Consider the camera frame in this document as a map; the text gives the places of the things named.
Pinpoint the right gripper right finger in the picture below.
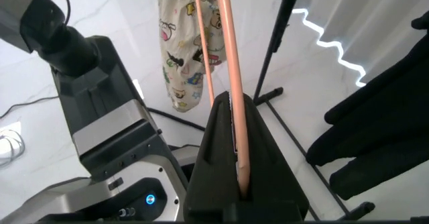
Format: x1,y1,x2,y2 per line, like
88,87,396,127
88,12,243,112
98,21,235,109
241,93,310,222

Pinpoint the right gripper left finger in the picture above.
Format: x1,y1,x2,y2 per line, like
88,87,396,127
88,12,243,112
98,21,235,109
183,91,241,222

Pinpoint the pink clothes hanger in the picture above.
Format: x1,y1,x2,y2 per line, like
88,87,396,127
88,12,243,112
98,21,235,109
192,0,251,199

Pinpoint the black garment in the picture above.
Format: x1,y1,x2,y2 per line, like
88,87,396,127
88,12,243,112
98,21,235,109
304,10,429,201

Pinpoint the cream printed garment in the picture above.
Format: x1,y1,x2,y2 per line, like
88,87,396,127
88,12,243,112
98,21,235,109
155,0,228,113

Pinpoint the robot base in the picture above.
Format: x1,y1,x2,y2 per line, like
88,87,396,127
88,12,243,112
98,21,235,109
0,35,202,223

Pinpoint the black clothes rack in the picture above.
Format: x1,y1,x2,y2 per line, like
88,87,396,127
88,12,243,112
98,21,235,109
252,0,376,222

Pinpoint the white curtain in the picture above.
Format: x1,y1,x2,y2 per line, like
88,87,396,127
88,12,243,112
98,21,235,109
263,0,429,88

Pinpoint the black cable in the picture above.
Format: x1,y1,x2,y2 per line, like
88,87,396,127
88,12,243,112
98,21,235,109
146,107,206,132
36,0,72,26
0,95,60,119

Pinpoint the white cable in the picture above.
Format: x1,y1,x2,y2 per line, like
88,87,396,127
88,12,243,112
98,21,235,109
0,129,26,168

